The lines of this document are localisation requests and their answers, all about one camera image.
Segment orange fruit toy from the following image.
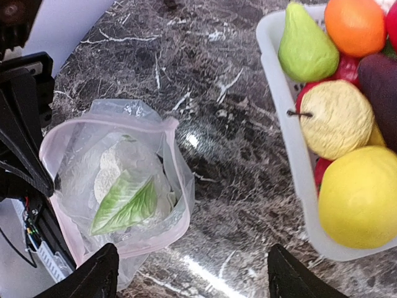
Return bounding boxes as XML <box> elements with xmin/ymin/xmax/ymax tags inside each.
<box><xmin>324</xmin><ymin>0</ymin><xmax>386</xmax><ymax>58</ymax></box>

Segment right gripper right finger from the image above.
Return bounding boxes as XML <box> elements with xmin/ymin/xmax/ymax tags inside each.
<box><xmin>267</xmin><ymin>244</ymin><xmax>347</xmax><ymax>298</ymax></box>

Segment green chayote toy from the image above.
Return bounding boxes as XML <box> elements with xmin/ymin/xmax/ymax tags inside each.
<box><xmin>278</xmin><ymin>2</ymin><xmax>339</xmax><ymax>83</ymax></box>

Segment white slotted cable duct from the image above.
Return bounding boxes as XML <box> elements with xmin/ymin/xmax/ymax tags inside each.
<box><xmin>37</xmin><ymin>241</ymin><xmax>67</xmax><ymax>283</ymax></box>

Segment dark purple eggplant toy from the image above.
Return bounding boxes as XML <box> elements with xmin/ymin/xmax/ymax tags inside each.
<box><xmin>358</xmin><ymin>53</ymin><xmax>396</xmax><ymax>151</ymax></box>

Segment red apple toy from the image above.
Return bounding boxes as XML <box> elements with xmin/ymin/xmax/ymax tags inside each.
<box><xmin>386</xmin><ymin>2</ymin><xmax>397</xmax><ymax>50</ymax></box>

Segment clear dotted zip top bag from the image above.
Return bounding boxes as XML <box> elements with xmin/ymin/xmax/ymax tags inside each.
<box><xmin>39</xmin><ymin>99</ymin><xmax>195</xmax><ymax>290</ymax></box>

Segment yellow lemon toy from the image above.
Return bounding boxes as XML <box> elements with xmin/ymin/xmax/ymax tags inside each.
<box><xmin>318</xmin><ymin>146</ymin><xmax>396</xmax><ymax>249</ymax></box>

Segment pale yellow cabbage toy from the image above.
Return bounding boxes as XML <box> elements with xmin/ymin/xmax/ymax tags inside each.
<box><xmin>287</xmin><ymin>79</ymin><xmax>375</xmax><ymax>160</ymax></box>

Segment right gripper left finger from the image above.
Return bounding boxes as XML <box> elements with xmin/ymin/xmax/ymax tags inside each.
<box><xmin>35</xmin><ymin>243</ymin><xmax>119</xmax><ymax>298</ymax></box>

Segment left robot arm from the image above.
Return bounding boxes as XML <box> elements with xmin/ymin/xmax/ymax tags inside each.
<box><xmin>1</xmin><ymin>0</ymin><xmax>55</xmax><ymax>199</ymax></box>

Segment pink plastic food tray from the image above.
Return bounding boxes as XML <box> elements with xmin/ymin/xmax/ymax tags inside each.
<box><xmin>256</xmin><ymin>10</ymin><xmax>396</xmax><ymax>261</ymax></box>

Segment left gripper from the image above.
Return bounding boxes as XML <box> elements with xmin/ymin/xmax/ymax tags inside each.
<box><xmin>1</xmin><ymin>52</ymin><xmax>55</xmax><ymax>197</ymax></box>

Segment white cauliflower toy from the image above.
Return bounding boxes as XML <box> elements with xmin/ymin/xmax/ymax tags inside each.
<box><xmin>60</xmin><ymin>132</ymin><xmax>179</xmax><ymax>246</ymax></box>

